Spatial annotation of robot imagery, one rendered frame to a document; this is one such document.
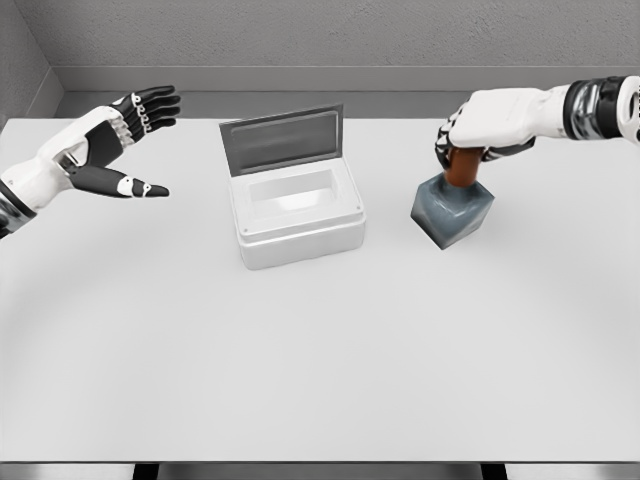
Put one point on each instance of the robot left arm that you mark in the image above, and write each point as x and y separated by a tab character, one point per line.
24	187

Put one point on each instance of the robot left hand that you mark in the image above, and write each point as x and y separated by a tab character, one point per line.
92	145

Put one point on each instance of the grey square bottle brown cap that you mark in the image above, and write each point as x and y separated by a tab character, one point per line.
452	205

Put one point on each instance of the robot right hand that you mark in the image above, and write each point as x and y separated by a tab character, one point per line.
492	120

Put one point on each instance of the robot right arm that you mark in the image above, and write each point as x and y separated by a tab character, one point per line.
595	107

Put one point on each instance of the white box with open lid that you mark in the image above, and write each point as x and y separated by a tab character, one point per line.
295	200

